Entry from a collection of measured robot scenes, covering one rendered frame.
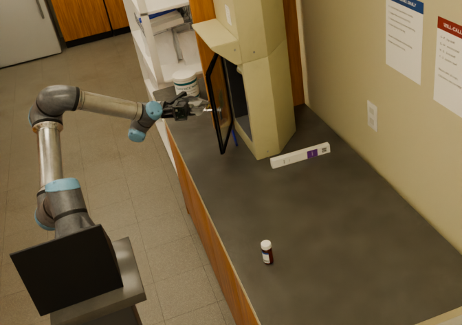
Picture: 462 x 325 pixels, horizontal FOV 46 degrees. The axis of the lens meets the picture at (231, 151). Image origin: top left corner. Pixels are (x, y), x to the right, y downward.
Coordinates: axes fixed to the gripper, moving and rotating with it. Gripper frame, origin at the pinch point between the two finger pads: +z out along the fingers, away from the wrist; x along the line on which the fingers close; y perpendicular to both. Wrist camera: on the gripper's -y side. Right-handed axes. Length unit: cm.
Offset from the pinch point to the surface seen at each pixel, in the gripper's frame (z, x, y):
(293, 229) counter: 39, -26, 53
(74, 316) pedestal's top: -31, -26, 95
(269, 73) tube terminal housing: 29.3, 13.5, 1.7
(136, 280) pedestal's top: -14, -26, 79
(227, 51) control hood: 14.9, 27.6, 9.1
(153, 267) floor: -60, -120, -19
